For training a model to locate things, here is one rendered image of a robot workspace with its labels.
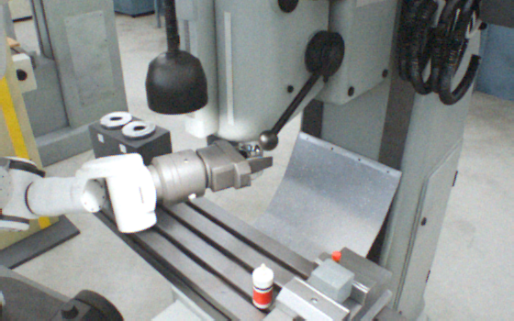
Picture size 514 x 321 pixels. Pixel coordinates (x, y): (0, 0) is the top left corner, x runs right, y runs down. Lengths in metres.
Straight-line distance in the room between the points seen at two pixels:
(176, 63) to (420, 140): 0.70
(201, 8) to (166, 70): 0.15
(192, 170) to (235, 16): 0.27
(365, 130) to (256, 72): 0.52
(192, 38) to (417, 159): 0.66
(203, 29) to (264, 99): 0.13
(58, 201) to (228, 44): 0.41
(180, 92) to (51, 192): 0.40
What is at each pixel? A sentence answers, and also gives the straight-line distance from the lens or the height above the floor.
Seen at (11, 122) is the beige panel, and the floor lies 0.74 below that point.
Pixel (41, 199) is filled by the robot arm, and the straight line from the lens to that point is 0.81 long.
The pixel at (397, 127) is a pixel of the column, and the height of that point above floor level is 1.21.
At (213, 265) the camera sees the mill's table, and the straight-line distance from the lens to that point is 0.99.
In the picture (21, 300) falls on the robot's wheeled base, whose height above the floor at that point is 0.57.
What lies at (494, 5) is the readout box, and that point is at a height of 1.54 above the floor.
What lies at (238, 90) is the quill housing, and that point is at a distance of 0.61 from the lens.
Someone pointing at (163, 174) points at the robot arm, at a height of 1.28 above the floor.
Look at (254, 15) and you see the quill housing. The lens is 0.57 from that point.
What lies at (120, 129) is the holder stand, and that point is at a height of 1.13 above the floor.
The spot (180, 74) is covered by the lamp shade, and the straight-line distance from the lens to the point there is 0.46.
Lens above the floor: 1.65
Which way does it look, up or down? 30 degrees down
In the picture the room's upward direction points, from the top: straight up
